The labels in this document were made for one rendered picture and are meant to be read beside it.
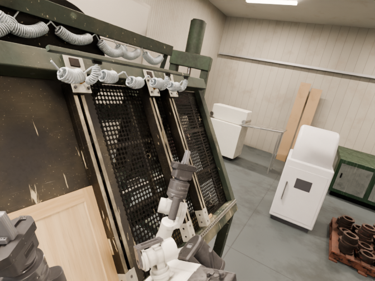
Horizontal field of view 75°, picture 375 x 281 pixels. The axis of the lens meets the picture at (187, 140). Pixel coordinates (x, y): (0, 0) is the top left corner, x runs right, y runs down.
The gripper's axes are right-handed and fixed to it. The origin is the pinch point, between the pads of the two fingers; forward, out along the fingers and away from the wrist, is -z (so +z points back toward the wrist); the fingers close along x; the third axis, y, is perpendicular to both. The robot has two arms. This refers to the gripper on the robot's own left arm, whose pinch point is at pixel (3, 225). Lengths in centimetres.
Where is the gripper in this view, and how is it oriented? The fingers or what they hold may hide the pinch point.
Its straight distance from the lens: 61.7
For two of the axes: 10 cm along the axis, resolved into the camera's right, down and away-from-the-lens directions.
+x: -0.3, -4.4, 9.0
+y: 10.0, -0.2, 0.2
